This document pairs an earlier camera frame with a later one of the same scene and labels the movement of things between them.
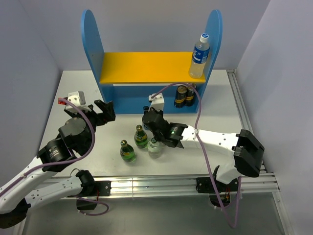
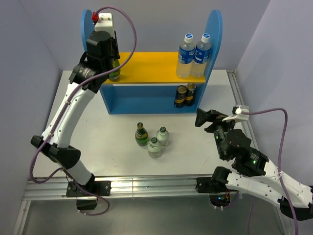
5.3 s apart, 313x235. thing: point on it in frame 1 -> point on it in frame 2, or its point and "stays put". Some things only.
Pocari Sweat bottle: x=201 y=52 stays put
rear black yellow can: x=189 y=100 stays put
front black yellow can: x=180 y=98 stays put
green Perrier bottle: x=127 y=153 -> x=115 y=76
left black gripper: x=107 y=108 -> x=113 y=43
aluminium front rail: x=146 y=184 stays put
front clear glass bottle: x=154 y=150 stays put
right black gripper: x=146 y=108 -> x=215 y=117
